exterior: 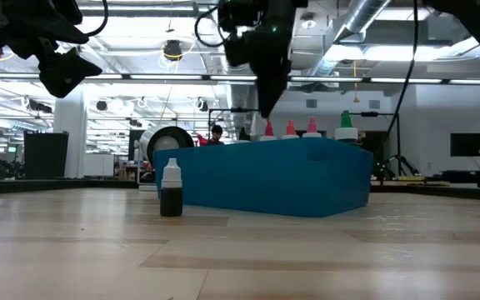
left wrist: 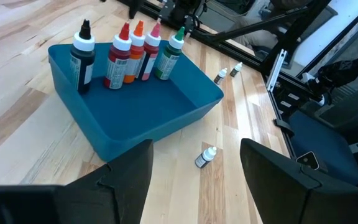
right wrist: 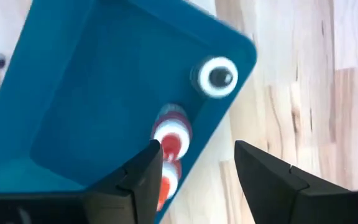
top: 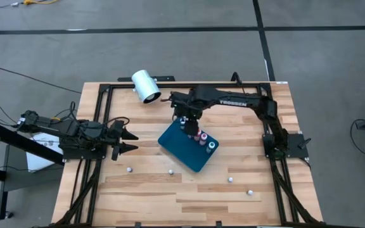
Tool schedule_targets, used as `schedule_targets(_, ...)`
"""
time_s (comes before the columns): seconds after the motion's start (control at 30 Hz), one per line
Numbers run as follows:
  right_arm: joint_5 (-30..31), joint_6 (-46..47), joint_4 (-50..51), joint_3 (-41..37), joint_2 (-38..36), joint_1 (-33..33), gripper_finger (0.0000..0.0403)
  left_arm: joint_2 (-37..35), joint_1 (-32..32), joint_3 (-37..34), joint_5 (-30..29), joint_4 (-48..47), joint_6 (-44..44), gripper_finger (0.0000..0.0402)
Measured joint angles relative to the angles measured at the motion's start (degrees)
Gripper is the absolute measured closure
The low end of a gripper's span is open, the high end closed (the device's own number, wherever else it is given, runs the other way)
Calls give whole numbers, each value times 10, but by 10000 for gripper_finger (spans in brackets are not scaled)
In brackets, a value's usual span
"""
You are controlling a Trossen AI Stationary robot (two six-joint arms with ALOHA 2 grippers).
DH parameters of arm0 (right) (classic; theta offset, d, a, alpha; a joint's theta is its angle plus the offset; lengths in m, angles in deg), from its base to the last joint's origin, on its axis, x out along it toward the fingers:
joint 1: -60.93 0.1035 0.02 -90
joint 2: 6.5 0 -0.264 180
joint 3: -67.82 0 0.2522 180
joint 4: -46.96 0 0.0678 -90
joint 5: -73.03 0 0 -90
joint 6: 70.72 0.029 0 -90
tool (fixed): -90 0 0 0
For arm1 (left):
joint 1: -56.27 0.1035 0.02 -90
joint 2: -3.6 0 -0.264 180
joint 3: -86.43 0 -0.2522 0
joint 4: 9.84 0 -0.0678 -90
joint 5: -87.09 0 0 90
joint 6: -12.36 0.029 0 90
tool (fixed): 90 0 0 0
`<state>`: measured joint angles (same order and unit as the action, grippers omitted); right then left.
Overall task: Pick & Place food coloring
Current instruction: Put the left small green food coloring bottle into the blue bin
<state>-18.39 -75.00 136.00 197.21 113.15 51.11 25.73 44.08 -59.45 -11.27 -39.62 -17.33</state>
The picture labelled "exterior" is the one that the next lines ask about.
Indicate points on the silver slanted ventilation duct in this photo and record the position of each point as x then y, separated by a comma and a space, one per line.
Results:
363, 14

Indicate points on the black wall monitor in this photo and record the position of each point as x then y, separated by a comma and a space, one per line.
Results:
469, 145

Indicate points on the long overhead light strip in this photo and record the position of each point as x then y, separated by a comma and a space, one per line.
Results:
165, 77

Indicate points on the person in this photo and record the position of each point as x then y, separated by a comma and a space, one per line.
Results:
216, 131

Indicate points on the black tripod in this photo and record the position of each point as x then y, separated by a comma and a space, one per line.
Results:
399, 158

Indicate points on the orange food coloring bottle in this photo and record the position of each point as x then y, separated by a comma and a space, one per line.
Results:
290, 128

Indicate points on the green food coloring bottle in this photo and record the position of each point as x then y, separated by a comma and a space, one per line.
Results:
346, 133

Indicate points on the black hanging ceiling lamp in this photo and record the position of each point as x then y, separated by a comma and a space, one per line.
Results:
172, 50

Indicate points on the blue plastic bin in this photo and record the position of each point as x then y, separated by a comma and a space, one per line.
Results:
265, 179

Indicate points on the small white-capped dropper bottle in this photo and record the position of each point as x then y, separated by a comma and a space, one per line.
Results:
171, 200

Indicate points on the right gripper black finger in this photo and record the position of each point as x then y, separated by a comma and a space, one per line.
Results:
270, 91

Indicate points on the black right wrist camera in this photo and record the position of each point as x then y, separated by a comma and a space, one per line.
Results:
240, 12

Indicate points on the black cabinet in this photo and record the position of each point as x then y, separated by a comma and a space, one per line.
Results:
44, 156

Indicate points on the red food coloring bottle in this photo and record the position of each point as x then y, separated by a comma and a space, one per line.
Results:
268, 129

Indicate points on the pink food coloring bottle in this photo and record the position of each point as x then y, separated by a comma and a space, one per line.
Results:
311, 127

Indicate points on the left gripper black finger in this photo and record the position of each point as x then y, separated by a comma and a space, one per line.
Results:
56, 34
65, 71

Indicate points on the black metal stand frame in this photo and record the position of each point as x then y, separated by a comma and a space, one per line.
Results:
369, 114
223, 110

